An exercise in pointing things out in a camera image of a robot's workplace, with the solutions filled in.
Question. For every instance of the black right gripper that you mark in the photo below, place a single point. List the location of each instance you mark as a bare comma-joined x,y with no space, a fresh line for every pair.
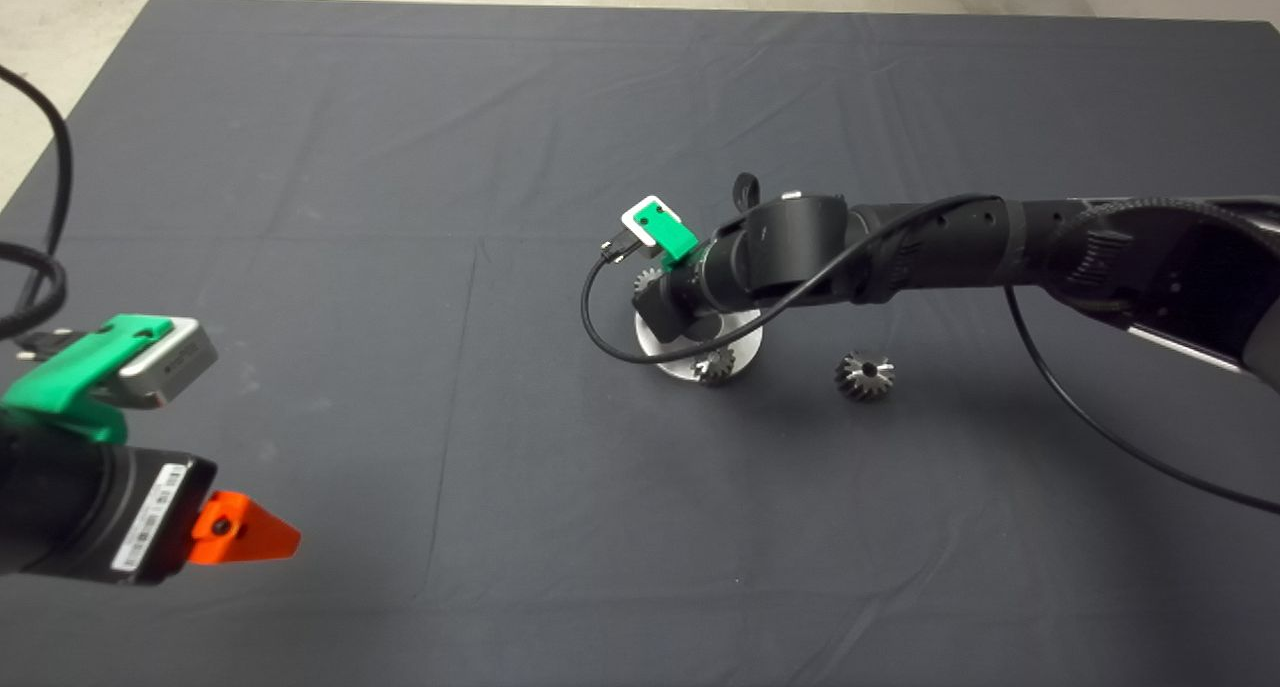
685,302

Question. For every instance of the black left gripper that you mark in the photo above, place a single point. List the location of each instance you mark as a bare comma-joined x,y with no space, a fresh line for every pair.
145,517

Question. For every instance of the small steel spur gear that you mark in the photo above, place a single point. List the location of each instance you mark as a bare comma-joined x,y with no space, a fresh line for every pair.
647,282

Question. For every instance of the large steel bevel gear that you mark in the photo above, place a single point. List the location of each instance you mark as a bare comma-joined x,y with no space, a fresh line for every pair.
865,375

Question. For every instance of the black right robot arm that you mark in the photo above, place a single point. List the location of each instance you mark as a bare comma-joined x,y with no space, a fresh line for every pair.
950,242

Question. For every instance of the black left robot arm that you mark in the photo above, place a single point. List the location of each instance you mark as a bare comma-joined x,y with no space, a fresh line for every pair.
45,507

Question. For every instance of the small steel bevel gear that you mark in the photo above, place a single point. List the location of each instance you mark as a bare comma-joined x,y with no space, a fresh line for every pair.
715,365

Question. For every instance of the round metal plate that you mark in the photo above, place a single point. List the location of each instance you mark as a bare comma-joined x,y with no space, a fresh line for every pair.
680,365

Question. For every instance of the dark grey table cloth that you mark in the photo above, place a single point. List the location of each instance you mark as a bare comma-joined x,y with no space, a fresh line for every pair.
400,167

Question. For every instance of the green right wrist camera mount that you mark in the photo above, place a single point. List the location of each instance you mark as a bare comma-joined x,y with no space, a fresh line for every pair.
668,229

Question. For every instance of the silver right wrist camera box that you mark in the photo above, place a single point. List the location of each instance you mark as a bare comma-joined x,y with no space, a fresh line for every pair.
632,219

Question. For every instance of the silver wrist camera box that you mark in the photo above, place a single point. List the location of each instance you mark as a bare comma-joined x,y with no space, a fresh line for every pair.
632,219
175,359

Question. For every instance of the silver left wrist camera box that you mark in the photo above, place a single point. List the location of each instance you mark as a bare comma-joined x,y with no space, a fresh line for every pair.
175,359

